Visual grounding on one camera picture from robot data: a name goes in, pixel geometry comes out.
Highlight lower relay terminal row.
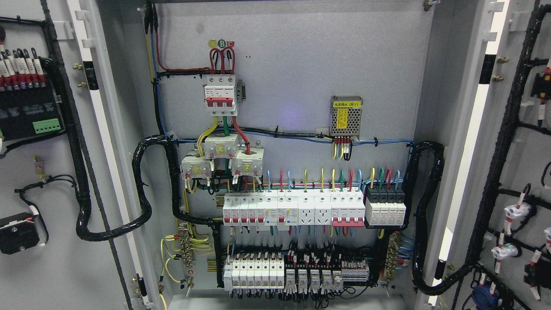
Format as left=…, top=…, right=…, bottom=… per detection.
left=220, top=242, right=371, bottom=302

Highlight metal mesh power supply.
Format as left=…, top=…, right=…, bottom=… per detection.
left=329, top=96, right=363, bottom=137

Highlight white socket and breaker row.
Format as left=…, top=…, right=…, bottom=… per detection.
left=222, top=189, right=365, bottom=231

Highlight white current transformers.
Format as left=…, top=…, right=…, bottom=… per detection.
left=180, top=133, right=264, bottom=179

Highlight black cable loom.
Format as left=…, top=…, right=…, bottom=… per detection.
left=404, top=141, right=474, bottom=296
left=39, top=56, right=224, bottom=289

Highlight black digital power meter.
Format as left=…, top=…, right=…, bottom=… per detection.
left=0, top=76, right=64, bottom=141

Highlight white rotary selector switch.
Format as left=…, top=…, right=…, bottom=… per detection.
left=0, top=212, right=40, bottom=254

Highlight white red main breaker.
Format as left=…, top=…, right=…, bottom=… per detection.
left=204, top=74, right=238, bottom=117

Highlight brass ground terminal bar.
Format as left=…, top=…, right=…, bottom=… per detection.
left=177, top=221, right=195, bottom=297

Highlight left black cable loom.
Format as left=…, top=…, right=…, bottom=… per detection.
left=39, top=56, right=224, bottom=289

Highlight black white surge protector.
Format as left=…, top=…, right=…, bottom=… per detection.
left=365, top=187, right=407, bottom=227

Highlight grey cabinet door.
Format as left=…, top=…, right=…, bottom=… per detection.
left=0, top=0, right=149, bottom=310
left=435, top=0, right=551, bottom=310

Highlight right black cable loom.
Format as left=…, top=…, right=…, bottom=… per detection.
left=404, top=141, right=474, bottom=296

